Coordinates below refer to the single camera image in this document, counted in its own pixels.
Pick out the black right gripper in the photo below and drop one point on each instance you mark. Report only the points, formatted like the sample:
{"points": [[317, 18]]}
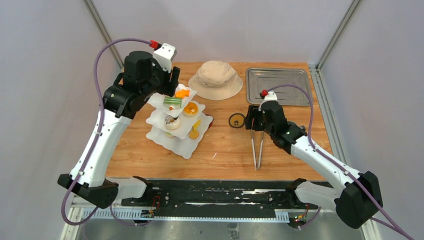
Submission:
{"points": [[253, 113]]}

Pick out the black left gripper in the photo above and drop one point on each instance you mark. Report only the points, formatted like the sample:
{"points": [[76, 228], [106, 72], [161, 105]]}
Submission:
{"points": [[171, 84]]}

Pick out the orange star cookie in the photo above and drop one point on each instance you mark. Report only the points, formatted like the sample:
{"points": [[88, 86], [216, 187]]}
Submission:
{"points": [[181, 94]]}

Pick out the green macaron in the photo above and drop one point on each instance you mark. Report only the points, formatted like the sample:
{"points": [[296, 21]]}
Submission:
{"points": [[172, 103]]}

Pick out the orange frosted donut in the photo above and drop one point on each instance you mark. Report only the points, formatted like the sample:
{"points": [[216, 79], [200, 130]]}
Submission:
{"points": [[191, 109]]}

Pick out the metal food tongs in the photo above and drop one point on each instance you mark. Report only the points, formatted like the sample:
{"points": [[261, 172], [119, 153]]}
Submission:
{"points": [[257, 149]]}

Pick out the white tiered dessert stand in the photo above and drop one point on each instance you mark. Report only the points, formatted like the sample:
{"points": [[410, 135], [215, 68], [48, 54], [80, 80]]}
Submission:
{"points": [[180, 144]]}

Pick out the white chocolate donut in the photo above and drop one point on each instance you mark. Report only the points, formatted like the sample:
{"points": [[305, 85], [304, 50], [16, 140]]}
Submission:
{"points": [[172, 123]]}

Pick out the green frosted donut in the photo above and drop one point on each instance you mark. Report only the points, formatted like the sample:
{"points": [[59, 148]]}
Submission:
{"points": [[169, 134]]}

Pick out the yellow cake slice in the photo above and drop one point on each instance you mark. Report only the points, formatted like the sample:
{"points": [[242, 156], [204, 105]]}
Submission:
{"points": [[196, 125]]}

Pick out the small orange round biscuit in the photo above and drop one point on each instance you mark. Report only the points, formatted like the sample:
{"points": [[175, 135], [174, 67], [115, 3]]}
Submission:
{"points": [[193, 134]]}

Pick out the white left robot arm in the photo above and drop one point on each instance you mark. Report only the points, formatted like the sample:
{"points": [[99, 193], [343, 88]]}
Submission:
{"points": [[88, 179]]}

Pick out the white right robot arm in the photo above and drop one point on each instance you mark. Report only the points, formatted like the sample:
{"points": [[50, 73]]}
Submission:
{"points": [[328, 169]]}

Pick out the yellow black round coaster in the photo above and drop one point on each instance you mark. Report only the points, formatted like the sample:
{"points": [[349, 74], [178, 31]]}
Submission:
{"points": [[236, 121]]}

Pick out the dark red round coaster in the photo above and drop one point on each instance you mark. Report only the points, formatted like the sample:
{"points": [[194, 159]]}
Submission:
{"points": [[211, 120]]}

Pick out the beige bucket hat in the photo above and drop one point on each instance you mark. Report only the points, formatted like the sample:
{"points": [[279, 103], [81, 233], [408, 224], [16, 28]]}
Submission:
{"points": [[216, 80]]}

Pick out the metal serving tray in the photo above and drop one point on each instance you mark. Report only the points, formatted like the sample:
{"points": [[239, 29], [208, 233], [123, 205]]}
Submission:
{"points": [[260, 78]]}

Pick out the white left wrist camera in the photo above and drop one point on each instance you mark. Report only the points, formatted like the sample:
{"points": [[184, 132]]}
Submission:
{"points": [[164, 54]]}

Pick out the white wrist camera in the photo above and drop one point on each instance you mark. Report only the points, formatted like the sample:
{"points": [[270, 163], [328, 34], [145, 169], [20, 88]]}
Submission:
{"points": [[267, 96], [164, 54]]}

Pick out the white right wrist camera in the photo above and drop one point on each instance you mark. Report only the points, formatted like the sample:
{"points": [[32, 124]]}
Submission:
{"points": [[267, 96]]}

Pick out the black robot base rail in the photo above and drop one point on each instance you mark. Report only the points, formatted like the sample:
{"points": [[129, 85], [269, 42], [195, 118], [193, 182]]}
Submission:
{"points": [[246, 199]]}

